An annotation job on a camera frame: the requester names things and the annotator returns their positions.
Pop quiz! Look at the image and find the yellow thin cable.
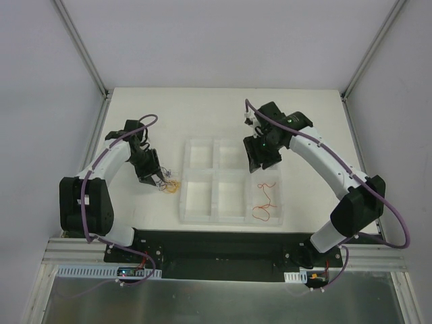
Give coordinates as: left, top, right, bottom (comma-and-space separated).
158, 180, 183, 195

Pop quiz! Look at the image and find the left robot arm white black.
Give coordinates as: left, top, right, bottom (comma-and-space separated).
59, 114, 165, 263

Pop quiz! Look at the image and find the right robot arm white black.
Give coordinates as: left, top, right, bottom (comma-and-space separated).
243, 101, 385, 269

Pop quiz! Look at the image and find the white six-compartment tray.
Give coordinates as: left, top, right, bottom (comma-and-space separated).
179, 138, 284, 227

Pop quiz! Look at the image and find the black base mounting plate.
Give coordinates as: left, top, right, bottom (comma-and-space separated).
100, 230, 343, 282

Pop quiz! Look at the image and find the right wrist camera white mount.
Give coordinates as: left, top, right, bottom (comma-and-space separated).
244, 111, 260, 128

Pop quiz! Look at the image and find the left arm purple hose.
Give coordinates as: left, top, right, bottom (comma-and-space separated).
80, 113, 159, 288

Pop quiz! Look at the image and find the left aluminium corner post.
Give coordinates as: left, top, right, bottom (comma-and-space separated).
50, 0, 114, 102

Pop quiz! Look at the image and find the aluminium corner post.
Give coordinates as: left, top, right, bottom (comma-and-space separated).
340, 0, 409, 102
50, 0, 114, 102

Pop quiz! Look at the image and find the left white cable duct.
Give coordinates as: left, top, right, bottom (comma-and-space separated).
57, 265, 162, 280

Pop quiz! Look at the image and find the white cable duct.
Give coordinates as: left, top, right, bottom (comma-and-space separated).
57, 265, 162, 280
283, 271, 308, 284

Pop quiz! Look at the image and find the right white cable duct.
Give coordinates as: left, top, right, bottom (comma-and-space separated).
283, 271, 308, 284

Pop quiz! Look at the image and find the right aluminium corner post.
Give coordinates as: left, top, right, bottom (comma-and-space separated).
340, 0, 409, 102

